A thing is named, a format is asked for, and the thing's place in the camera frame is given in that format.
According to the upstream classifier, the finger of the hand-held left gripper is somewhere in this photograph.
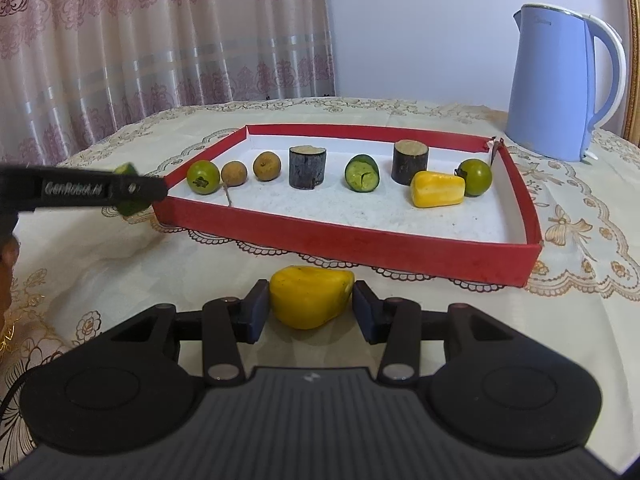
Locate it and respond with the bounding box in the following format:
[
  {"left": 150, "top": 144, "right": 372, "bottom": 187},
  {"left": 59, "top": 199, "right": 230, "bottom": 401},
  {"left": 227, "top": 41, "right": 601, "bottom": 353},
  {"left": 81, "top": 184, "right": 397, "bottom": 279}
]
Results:
[{"left": 107, "top": 173, "right": 169, "bottom": 207}]

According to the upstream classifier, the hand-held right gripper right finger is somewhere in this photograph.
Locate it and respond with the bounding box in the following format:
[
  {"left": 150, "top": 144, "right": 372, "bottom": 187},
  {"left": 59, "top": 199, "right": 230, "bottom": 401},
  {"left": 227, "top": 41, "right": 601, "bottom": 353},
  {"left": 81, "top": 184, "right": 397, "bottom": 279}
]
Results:
[{"left": 352, "top": 280, "right": 538, "bottom": 387}]

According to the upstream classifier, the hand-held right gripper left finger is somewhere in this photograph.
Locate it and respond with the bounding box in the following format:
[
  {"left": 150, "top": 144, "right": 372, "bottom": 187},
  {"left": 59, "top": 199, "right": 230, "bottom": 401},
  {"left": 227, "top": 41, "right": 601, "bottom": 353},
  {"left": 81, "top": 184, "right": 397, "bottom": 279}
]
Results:
[{"left": 95, "top": 279, "right": 271, "bottom": 387}]

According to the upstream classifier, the green lime piece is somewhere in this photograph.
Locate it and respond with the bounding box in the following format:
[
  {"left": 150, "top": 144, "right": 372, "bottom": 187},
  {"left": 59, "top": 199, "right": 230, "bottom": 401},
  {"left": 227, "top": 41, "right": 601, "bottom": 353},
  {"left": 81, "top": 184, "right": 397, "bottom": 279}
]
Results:
[{"left": 112, "top": 161, "right": 151, "bottom": 217}]

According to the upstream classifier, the large yellow pepper piece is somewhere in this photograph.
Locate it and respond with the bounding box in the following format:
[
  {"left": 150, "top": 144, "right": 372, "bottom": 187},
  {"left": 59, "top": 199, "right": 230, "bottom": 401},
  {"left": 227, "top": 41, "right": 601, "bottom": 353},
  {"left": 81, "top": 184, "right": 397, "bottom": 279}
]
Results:
[{"left": 269, "top": 266, "right": 355, "bottom": 331}]

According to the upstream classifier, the large green tomato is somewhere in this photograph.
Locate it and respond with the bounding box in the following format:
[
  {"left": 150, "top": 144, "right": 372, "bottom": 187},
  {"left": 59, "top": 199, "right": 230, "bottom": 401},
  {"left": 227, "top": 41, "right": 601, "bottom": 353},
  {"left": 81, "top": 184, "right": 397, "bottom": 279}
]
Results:
[{"left": 186, "top": 160, "right": 221, "bottom": 195}]

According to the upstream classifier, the brown longan with twig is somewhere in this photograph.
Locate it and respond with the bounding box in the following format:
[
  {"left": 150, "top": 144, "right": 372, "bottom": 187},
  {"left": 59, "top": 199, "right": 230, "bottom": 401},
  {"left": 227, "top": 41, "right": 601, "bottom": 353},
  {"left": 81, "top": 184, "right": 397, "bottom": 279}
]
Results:
[{"left": 220, "top": 161, "right": 248, "bottom": 207}]

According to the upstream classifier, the red cardboard box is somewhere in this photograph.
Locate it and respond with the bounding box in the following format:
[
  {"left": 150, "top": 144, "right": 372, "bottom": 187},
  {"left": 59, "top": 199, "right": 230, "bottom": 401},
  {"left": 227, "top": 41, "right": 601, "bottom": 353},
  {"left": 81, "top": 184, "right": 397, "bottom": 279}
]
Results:
[{"left": 151, "top": 123, "right": 544, "bottom": 288}]

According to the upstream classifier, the large cucumber piece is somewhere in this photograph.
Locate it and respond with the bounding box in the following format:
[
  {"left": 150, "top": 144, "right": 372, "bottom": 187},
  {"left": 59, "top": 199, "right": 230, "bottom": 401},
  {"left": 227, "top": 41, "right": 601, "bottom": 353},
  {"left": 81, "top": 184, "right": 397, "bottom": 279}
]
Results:
[{"left": 343, "top": 155, "right": 381, "bottom": 194}]

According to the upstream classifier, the small yellow pepper piece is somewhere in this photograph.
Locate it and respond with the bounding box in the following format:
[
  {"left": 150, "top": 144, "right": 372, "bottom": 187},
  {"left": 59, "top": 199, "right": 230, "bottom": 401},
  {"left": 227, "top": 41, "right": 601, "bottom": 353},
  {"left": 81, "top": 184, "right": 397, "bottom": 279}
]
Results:
[{"left": 410, "top": 171, "right": 466, "bottom": 208}]

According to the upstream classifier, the dark cylindrical wood piece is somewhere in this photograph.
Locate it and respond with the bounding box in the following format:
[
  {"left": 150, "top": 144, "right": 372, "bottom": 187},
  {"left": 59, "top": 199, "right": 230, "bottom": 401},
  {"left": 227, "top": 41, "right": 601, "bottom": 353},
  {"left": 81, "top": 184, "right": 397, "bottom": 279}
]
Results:
[{"left": 288, "top": 145, "right": 327, "bottom": 190}]

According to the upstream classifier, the small green tomato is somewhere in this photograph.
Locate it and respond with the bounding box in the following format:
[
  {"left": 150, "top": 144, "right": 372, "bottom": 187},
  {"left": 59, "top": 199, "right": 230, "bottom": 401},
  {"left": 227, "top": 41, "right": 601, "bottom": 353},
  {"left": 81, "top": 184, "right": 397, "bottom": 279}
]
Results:
[{"left": 456, "top": 158, "right": 493, "bottom": 197}]

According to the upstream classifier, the person's left hand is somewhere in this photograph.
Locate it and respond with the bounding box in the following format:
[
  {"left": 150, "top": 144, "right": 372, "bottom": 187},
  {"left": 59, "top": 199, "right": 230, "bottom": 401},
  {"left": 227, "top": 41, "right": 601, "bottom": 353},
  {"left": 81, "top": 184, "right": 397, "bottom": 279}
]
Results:
[{"left": 0, "top": 234, "right": 21, "bottom": 313}]

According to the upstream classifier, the cream embroidered tablecloth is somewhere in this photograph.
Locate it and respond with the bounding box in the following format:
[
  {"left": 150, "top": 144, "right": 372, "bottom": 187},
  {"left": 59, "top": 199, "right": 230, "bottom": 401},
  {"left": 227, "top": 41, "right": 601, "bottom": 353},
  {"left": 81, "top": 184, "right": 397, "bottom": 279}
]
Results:
[{"left": 0, "top": 96, "right": 640, "bottom": 480}]

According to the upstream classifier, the pink patterned curtain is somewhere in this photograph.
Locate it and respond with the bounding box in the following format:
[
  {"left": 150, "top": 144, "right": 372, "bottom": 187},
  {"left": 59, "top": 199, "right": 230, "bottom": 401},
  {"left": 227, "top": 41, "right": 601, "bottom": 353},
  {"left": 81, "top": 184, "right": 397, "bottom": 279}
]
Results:
[{"left": 0, "top": 0, "right": 337, "bottom": 166}]

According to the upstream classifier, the blue electric kettle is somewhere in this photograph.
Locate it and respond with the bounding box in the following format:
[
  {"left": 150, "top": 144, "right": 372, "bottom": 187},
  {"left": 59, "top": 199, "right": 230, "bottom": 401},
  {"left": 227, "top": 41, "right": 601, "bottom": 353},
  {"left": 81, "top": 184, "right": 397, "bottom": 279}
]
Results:
[{"left": 504, "top": 3, "right": 627, "bottom": 162}]

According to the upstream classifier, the gold frame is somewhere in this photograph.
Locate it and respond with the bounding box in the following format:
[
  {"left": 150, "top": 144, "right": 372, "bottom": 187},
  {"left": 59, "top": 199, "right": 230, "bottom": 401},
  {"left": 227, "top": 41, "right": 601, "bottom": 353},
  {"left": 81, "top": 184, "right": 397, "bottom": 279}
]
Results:
[{"left": 622, "top": 0, "right": 640, "bottom": 146}]

